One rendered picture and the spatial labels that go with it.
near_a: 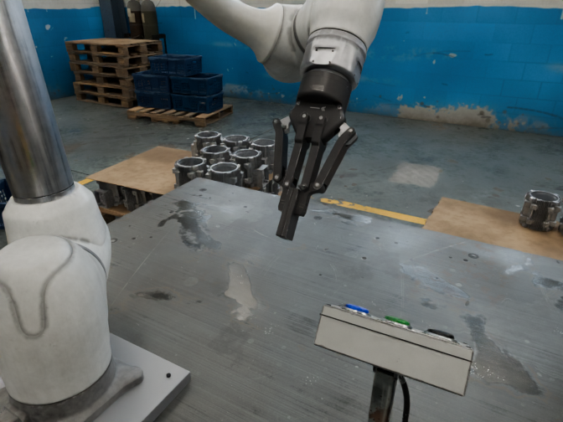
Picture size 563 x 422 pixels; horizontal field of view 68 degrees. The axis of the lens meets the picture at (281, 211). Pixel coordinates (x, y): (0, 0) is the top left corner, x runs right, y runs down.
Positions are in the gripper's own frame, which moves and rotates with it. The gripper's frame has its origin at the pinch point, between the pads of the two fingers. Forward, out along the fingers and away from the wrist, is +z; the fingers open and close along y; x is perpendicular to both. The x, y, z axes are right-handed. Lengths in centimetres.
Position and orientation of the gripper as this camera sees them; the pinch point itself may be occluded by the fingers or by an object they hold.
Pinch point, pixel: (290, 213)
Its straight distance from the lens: 58.1
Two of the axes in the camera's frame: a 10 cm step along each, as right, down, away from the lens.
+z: -2.7, 9.5, -1.4
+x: 3.5, 2.3, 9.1
